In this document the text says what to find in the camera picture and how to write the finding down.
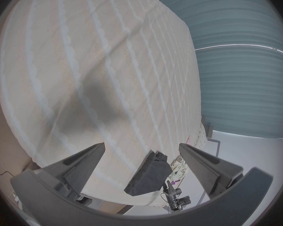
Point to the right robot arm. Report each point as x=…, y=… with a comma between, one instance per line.
x=176, y=203

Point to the black T-shirt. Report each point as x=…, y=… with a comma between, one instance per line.
x=151, y=173

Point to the pink garment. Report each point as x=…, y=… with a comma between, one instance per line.
x=189, y=140

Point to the bed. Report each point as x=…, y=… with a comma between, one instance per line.
x=85, y=67

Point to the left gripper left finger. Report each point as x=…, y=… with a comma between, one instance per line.
x=82, y=171

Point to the white printed garment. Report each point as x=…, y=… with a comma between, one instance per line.
x=178, y=168

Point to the grey bedside table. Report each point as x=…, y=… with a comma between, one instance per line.
x=208, y=126

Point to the white printed pillow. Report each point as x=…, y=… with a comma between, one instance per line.
x=201, y=138

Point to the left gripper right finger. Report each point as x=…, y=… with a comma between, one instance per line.
x=202, y=168

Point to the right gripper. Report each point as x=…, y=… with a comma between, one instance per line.
x=171, y=193

